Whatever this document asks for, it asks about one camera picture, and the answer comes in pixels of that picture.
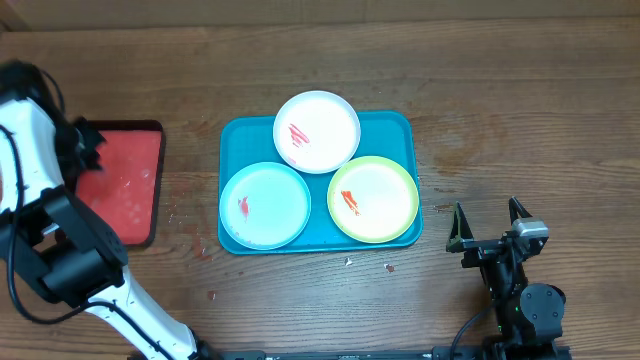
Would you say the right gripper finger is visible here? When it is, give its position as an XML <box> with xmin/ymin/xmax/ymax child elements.
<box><xmin>448</xmin><ymin>202</ymin><xmax>474</xmax><ymax>243</ymax></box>
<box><xmin>508</xmin><ymin>196</ymin><xmax>531</xmax><ymax>223</ymax></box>

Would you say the white plate with red stain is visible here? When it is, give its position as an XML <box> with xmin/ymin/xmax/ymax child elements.
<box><xmin>273</xmin><ymin>90</ymin><xmax>361</xmax><ymax>174</ymax></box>

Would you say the light blue plate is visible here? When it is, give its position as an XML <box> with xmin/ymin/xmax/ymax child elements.
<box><xmin>219</xmin><ymin>162</ymin><xmax>311</xmax><ymax>251</ymax></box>

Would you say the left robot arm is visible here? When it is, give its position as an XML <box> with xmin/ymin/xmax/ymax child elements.
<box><xmin>1</xmin><ymin>60</ymin><xmax>218</xmax><ymax>359</ymax></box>

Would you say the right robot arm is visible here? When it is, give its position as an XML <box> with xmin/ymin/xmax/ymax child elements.
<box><xmin>446</xmin><ymin>197</ymin><xmax>571</xmax><ymax>359</ymax></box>

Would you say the dark tray with red liquid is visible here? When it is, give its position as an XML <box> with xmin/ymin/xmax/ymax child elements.
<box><xmin>68</xmin><ymin>120</ymin><xmax>166</xmax><ymax>248</ymax></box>

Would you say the teal plastic serving tray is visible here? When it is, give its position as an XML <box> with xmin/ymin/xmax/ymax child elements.
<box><xmin>219</xmin><ymin>110</ymin><xmax>424</xmax><ymax>254</ymax></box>

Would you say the yellow-green plate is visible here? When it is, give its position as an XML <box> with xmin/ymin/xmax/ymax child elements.
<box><xmin>327</xmin><ymin>156</ymin><xmax>419</xmax><ymax>244</ymax></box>

